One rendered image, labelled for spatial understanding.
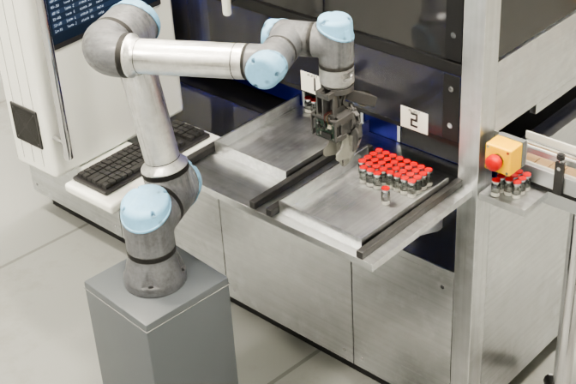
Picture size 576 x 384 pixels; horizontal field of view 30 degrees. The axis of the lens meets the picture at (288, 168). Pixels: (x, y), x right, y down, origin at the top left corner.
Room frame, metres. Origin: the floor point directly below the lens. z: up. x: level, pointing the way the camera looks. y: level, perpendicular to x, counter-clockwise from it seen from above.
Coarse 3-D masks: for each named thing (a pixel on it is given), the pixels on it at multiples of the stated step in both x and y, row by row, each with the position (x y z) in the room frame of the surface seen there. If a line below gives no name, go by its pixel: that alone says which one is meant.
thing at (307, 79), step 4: (304, 72) 2.63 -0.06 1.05; (304, 76) 2.63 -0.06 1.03; (308, 76) 2.62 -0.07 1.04; (312, 76) 2.61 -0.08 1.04; (316, 76) 2.60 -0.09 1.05; (304, 80) 2.63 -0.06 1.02; (308, 80) 2.62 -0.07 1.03; (312, 80) 2.61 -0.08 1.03; (316, 80) 2.60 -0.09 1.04; (304, 84) 2.63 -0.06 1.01; (308, 84) 2.63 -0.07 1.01; (312, 84) 2.61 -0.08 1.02; (316, 84) 2.60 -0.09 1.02; (320, 84) 2.59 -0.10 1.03; (304, 88) 2.63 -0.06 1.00; (308, 88) 2.63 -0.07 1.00; (312, 88) 2.61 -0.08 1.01; (316, 88) 2.60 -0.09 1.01; (312, 92) 2.62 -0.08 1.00
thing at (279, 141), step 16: (272, 112) 2.68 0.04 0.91; (288, 112) 2.72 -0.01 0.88; (304, 112) 2.71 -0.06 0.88; (240, 128) 2.58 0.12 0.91; (256, 128) 2.63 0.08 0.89; (272, 128) 2.63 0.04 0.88; (288, 128) 2.63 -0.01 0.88; (304, 128) 2.62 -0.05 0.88; (368, 128) 2.58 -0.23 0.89; (224, 144) 2.50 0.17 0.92; (240, 144) 2.55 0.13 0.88; (256, 144) 2.54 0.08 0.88; (272, 144) 2.54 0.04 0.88; (288, 144) 2.53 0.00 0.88; (304, 144) 2.53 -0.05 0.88; (320, 144) 2.52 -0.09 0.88; (240, 160) 2.45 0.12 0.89; (256, 160) 2.41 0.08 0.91; (272, 160) 2.45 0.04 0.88; (288, 160) 2.45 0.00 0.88; (304, 160) 2.39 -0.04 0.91; (272, 176) 2.37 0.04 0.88; (288, 176) 2.34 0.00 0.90
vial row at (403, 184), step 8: (360, 160) 2.35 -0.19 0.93; (376, 168) 2.31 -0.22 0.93; (384, 168) 2.30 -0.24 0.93; (384, 176) 2.29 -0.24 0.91; (392, 176) 2.28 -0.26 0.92; (400, 176) 2.26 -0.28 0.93; (384, 184) 2.29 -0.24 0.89; (392, 184) 2.28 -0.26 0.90; (400, 184) 2.25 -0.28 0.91; (408, 184) 2.24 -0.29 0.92; (416, 184) 2.24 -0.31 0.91; (400, 192) 2.25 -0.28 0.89; (408, 192) 2.23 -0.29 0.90; (416, 192) 2.24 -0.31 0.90
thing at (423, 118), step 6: (402, 108) 2.40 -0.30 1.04; (408, 108) 2.39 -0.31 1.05; (402, 114) 2.40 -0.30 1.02; (408, 114) 2.39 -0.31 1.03; (420, 114) 2.36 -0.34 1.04; (426, 114) 2.35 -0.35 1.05; (402, 120) 2.40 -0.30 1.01; (408, 120) 2.39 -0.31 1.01; (420, 120) 2.36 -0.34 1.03; (426, 120) 2.35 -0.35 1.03; (408, 126) 2.39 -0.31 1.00; (420, 126) 2.36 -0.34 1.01; (426, 126) 2.35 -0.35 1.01; (420, 132) 2.36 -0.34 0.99; (426, 132) 2.35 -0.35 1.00
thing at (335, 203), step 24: (336, 168) 2.35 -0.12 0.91; (312, 192) 2.28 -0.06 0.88; (336, 192) 2.28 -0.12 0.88; (360, 192) 2.27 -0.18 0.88; (432, 192) 2.21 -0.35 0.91; (288, 216) 2.18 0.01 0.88; (312, 216) 2.13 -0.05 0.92; (336, 216) 2.17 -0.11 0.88; (360, 216) 2.16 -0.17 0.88; (384, 216) 2.16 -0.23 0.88; (360, 240) 2.02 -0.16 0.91
